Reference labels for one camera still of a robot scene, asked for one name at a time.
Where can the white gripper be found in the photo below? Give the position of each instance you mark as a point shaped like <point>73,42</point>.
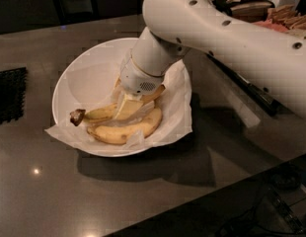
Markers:
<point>137,77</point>

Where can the long banana with dark tip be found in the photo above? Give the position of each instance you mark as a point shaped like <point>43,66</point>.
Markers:
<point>107,112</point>

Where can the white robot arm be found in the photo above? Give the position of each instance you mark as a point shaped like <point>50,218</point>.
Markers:
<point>268,59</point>

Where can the curved yellow banana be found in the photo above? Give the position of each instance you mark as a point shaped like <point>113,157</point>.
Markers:
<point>118,135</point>

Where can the white round bowl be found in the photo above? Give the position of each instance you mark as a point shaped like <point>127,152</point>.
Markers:
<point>87,79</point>

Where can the dark machine in background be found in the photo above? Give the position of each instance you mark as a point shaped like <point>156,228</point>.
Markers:
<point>76,11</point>

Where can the black rubber mesh mat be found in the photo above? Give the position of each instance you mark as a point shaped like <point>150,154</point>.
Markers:
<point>13,85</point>

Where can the brown napkin stack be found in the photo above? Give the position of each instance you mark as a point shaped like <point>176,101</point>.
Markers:
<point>249,10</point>

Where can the pink sweetener packets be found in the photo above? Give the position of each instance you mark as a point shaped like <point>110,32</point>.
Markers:
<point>268,24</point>

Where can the black wire condiment caddy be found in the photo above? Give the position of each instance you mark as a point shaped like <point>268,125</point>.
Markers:
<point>285,15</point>

